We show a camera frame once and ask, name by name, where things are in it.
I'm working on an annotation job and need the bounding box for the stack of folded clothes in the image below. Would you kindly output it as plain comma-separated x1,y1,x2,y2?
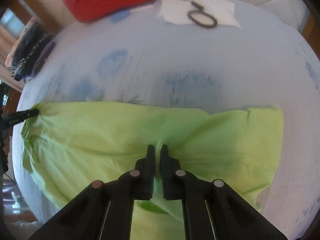
5,17,55,82

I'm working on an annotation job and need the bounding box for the white paper sheet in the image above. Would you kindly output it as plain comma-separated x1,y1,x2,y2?
158,0,240,29

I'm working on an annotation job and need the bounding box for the light blue bed sheet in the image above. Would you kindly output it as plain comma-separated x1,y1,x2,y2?
17,1,319,239

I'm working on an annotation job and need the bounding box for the lime green t-shirt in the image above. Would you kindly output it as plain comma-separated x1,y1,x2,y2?
21,102,284,239

